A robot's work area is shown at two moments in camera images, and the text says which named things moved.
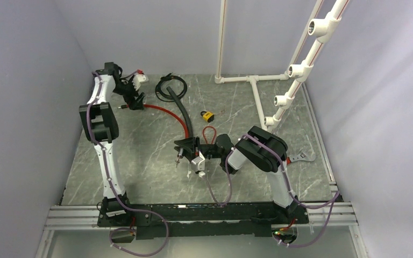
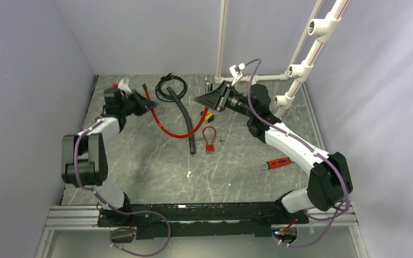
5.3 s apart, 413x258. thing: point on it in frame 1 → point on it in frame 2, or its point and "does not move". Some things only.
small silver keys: x=179 y=156 → x=207 y=79
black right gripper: x=190 y=142 → x=214 y=99
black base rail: x=154 y=221 does not move
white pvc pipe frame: x=322 y=28 does not move
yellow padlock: x=207 y=116 does not move
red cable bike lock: x=157 y=107 → x=198 y=129
